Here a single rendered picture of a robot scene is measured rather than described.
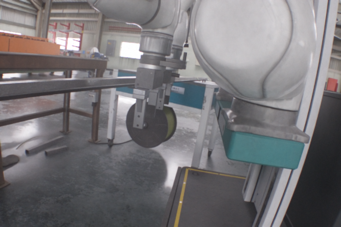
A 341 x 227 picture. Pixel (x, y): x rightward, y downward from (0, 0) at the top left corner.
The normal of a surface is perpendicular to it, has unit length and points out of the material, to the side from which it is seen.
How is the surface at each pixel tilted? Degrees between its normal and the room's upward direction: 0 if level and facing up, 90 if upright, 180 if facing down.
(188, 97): 90
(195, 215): 0
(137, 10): 130
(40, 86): 75
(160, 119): 90
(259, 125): 47
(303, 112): 90
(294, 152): 90
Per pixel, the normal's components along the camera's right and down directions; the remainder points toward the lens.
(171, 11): 0.78, 0.28
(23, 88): 0.94, -0.05
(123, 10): 0.38, 0.90
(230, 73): -0.42, 0.86
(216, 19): -0.52, 0.21
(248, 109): -0.75, -0.07
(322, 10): -0.15, 0.18
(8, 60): 0.95, 0.20
